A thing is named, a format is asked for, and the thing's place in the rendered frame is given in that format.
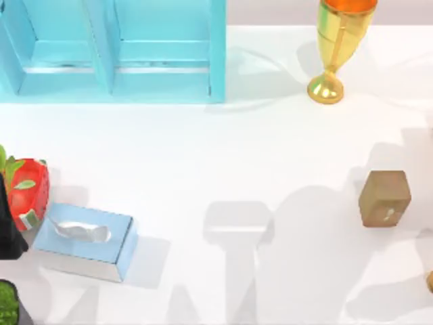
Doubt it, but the light blue rack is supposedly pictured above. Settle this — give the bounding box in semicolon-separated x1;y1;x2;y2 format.
0;0;228;104

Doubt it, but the light blue tissue box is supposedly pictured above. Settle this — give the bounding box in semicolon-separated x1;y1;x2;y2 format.
32;202;138;284

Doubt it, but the brown wooden box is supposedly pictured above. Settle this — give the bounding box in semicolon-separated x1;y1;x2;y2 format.
358;170;413;228

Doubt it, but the gold trophy cup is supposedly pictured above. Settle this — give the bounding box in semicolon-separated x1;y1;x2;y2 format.
306;0;378;106

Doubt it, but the red strawberry plant pot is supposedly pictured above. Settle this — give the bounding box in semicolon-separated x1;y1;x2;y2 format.
0;144;51;232

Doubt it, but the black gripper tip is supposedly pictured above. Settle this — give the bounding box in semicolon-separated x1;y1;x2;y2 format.
0;172;30;261

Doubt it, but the black pot with green plant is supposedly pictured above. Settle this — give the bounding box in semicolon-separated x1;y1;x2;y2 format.
0;279;34;325

